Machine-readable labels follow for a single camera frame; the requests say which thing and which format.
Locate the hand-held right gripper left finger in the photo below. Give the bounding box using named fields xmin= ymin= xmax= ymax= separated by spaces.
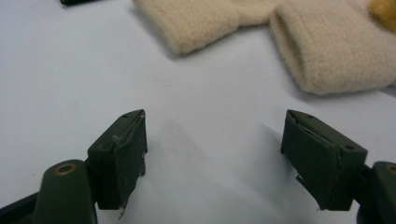
xmin=87 ymin=108 xmax=149 ymax=220

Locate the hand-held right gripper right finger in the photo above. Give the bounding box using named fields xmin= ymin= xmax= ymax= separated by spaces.
xmin=280 ymin=109 xmax=369 ymax=212

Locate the beige glove with orange fingers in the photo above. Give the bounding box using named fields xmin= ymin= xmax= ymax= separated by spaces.
xmin=133 ymin=0 xmax=281 ymax=57
xmin=269 ymin=0 xmax=396 ymax=96

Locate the black glove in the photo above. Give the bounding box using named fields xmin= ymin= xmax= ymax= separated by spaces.
xmin=59 ymin=0 xmax=106 ymax=7

